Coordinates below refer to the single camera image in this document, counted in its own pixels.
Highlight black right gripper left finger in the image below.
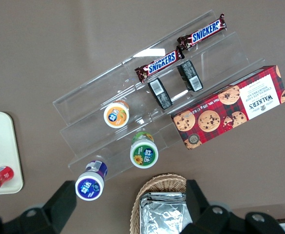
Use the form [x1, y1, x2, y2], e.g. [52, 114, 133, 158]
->
[2, 180, 77, 234]

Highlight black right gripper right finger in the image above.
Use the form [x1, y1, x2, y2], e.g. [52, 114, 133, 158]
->
[181, 179, 250, 234]

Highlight light tan wicker basket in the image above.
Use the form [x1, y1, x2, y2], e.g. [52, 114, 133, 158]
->
[129, 173, 188, 234]

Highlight silver foil packet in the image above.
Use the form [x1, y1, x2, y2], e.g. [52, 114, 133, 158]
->
[139, 192, 194, 234]

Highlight purple label gum bottle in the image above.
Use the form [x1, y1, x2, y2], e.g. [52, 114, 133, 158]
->
[75, 160, 108, 201]

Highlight red label gum bottle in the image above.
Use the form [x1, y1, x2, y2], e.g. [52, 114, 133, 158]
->
[0, 166, 15, 197]

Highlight green label gum bottle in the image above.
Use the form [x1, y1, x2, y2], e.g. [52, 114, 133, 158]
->
[129, 131, 159, 169]

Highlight orange label gum bottle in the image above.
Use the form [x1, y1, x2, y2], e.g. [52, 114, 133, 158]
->
[103, 99, 130, 129]

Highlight clear acrylic tiered display stand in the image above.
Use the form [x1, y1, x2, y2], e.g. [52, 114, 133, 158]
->
[52, 9, 266, 181]

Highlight red tartan Walkers cookie box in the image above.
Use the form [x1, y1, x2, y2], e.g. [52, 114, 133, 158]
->
[171, 64, 285, 151]

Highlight small black barcode box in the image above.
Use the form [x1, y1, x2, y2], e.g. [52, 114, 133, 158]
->
[176, 60, 204, 92]
[147, 78, 173, 110]

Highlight Snickers chocolate bar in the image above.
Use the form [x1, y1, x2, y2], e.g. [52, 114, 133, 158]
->
[176, 13, 228, 51]
[134, 48, 185, 84]

